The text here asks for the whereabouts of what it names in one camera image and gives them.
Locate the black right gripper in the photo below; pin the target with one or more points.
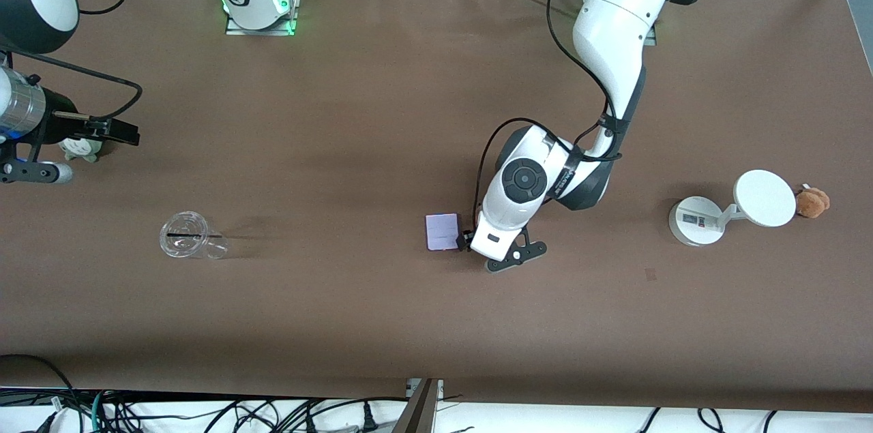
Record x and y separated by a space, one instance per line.
60 114

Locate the white square card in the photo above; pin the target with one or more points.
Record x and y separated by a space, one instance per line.
442 233

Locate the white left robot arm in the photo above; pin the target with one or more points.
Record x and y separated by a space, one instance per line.
614 24

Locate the green grey totoro plush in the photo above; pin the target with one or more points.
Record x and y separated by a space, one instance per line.
82 148

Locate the clear plastic lidded cup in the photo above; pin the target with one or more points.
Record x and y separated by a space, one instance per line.
184 236

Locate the black drinking straw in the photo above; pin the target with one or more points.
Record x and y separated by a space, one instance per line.
194 236

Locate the black power plug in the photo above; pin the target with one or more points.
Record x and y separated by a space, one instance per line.
369 418

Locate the white round-headed stand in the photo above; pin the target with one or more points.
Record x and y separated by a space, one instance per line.
764 198

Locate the brown plush toy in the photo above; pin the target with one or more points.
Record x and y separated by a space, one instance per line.
813 203

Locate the grey metal frame post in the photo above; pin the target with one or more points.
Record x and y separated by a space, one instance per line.
419 409

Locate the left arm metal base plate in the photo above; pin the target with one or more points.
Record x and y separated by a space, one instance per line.
651 37

